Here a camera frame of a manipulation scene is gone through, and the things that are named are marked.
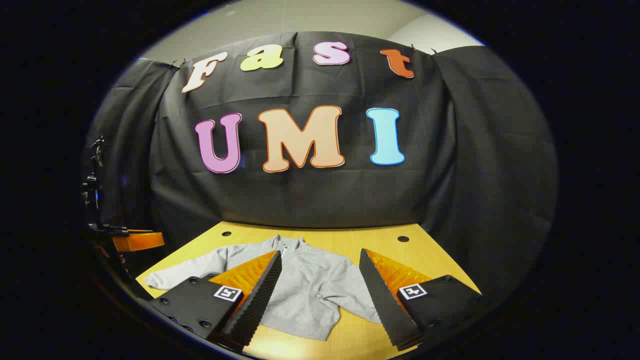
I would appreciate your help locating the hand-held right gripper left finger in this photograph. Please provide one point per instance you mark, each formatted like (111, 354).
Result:
(260, 300)

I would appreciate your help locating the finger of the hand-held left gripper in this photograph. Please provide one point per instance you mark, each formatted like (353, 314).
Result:
(140, 241)

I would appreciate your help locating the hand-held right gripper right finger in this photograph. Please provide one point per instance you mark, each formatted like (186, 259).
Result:
(382, 300)

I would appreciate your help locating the grey zip-neck sweatshirt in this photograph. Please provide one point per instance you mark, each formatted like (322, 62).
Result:
(310, 290)

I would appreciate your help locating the black backdrop cloth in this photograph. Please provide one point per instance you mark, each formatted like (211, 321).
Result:
(310, 200)

